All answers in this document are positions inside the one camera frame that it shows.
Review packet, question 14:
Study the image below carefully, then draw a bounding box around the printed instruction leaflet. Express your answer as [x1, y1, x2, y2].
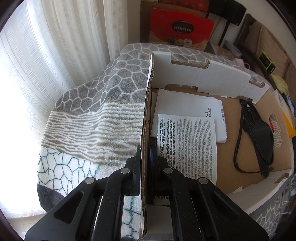
[157, 114, 217, 184]

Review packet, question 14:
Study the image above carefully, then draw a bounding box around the white cardboard tray box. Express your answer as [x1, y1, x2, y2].
[139, 51, 293, 239]

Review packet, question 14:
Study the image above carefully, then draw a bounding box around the black fabric pouch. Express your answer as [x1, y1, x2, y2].
[239, 99, 274, 166]

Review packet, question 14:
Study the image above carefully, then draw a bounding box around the black cable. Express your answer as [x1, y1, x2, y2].
[233, 99, 274, 178]

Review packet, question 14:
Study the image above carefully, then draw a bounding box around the yellow white passport drive box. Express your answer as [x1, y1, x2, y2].
[280, 109, 295, 138]

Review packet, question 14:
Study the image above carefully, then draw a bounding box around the yellow checked cloth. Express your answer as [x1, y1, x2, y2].
[271, 74, 290, 95]

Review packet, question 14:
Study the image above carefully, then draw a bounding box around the green black portable device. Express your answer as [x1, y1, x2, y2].
[258, 51, 276, 74]

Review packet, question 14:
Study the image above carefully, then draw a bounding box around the cardboard box of clutter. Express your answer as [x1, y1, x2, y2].
[204, 42, 242, 61]

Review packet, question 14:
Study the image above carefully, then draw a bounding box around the brown sofa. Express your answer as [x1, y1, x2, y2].
[235, 14, 295, 102]

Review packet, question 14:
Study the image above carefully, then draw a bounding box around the cream curtain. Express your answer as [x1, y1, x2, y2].
[0, 0, 142, 220]

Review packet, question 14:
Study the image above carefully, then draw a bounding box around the red collection gift bag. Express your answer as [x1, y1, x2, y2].
[149, 8, 214, 51]

